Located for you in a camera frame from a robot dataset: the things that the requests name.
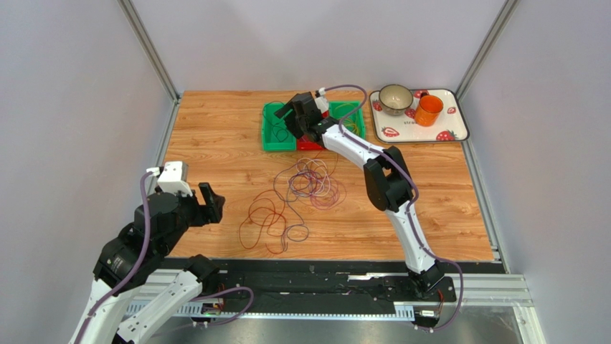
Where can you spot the strawberry pattern tray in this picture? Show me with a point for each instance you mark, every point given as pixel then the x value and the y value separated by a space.
pixel 449 126

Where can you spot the left aluminium corner post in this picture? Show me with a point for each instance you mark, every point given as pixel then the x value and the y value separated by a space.
pixel 141 33

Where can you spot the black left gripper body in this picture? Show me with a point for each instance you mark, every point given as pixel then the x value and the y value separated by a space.
pixel 192 213

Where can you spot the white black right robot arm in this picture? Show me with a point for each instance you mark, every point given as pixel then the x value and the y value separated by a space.
pixel 388 183

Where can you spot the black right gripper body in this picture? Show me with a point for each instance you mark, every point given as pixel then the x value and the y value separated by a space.
pixel 297 117

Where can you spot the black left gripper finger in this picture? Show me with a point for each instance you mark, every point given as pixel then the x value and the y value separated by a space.
pixel 207 193
pixel 215 204

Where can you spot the green plastic bin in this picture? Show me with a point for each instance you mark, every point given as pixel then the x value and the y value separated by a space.
pixel 275 135
pixel 355 121

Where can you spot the red plastic bin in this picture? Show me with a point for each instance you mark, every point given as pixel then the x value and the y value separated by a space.
pixel 310 143

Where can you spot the aluminium frame rail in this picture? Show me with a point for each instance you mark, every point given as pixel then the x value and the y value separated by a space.
pixel 476 290

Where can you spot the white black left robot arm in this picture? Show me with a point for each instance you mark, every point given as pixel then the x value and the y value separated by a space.
pixel 126 262

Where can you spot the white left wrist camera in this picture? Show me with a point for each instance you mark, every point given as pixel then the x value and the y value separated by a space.
pixel 171 178

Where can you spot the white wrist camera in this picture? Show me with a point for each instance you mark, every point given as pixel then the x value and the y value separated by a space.
pixel 321 101
pixel 171 178

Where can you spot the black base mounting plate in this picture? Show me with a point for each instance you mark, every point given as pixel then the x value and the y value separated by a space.
pixel 332 287

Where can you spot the left green plastic bin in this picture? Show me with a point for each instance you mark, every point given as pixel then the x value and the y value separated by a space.
pixel 275 135

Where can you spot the right green plastic bin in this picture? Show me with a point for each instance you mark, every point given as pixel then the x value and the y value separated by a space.
pixel 355 121

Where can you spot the orange plastic cup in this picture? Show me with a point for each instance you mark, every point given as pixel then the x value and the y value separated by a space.
pixel 428 110

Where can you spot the beige ceramic bowl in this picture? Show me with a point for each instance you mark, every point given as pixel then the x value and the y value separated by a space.
pixel 395 99

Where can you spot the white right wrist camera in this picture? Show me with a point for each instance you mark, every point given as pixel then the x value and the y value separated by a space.
pixel 321 101

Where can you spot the right aluminium corner post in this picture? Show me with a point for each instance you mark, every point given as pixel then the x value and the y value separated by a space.
pixel 495 31

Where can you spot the aluminium corner post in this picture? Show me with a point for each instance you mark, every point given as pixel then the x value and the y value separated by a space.
pixel 495 31
pixel 141 33

